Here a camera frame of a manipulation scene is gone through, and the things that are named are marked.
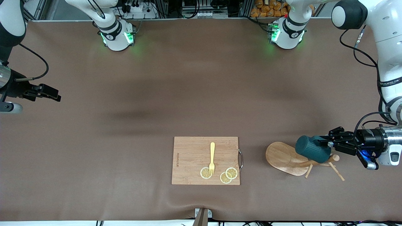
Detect dark teal cup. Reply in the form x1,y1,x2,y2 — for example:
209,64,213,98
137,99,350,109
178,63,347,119
295,135,332,164

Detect wooden cup rack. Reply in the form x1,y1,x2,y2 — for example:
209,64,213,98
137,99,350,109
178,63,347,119
265,142,345,181

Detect white power strip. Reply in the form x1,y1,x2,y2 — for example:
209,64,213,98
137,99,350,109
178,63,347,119
121,0,157,19

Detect brown table cover mat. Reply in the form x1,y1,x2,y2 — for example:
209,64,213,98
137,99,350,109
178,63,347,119
0,17,402,222

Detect yellow plastic fork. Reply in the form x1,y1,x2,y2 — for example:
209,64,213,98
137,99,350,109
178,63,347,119
209,142,216,175

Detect orange snack bag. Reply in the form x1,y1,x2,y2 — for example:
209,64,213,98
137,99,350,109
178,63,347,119
250,0,314,18

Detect wooden cutting board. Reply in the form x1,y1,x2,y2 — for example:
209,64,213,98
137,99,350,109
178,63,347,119
171,137,244,186

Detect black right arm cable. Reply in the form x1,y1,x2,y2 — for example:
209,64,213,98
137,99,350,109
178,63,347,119
19,44,49,81

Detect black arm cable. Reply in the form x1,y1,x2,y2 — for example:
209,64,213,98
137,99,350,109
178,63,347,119
340,27,391,135
19,44,49,81

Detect aluminium frame profile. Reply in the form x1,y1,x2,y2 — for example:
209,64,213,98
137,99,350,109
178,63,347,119
22,0,47,29

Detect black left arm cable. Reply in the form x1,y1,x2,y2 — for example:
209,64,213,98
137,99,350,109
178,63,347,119
340,27,391,135

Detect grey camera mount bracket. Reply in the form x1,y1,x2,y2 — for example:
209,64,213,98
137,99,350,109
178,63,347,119
194,208,213,226

